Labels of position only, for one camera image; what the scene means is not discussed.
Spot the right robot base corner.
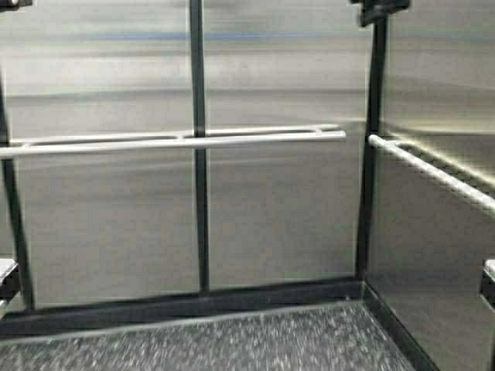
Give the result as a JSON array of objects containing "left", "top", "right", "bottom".
[{"left": 480, "top": 259, "right": 495, "bottom": 310}]

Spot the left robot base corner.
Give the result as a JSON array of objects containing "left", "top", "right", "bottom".
[{"left": 0, "top": 258, "right": 21, "bottom": 310}]

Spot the rear elevator handrail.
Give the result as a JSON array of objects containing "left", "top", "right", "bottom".
[{"left": 1, "top": 124, "right": 347, "bottom": 159}]

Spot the side elevator handrail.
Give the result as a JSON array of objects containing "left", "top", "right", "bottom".
[{"left": 368, "top": 134, "right": 494, "bottom": 216}]

